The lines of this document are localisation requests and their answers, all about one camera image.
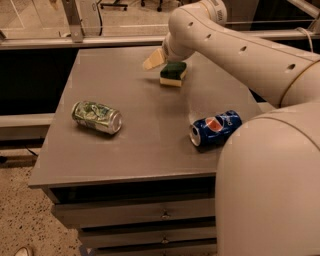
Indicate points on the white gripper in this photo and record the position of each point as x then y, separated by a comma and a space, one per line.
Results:
167, 50

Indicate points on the green and yellow sponge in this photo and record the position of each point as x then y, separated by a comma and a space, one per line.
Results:
173, 74

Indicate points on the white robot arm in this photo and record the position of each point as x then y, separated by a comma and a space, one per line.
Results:
267, 192

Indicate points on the crushed green soda can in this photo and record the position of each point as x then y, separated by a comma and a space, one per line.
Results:
97, 116

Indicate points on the blue pepsi can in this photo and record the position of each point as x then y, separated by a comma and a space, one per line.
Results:
214, 130

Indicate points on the black office chair base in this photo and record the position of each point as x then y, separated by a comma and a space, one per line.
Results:
124, 4

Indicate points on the grey drawer cabinet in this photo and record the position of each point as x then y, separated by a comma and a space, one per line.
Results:
151, 156

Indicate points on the top cabinet drawer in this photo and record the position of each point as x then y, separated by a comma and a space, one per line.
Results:
99, 214

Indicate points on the cabinet drawer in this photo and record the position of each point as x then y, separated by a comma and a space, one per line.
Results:
190, 248
157, 233
99, 214

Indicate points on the middle cabinet drawer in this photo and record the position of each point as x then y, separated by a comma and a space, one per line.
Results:
157, 233

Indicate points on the bottom cabinet drawer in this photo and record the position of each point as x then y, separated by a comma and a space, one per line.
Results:
190, 248

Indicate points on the white shoe tip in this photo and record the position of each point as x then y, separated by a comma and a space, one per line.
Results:
24, 251

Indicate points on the metal railing frame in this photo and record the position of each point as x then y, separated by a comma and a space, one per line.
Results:
35, 24

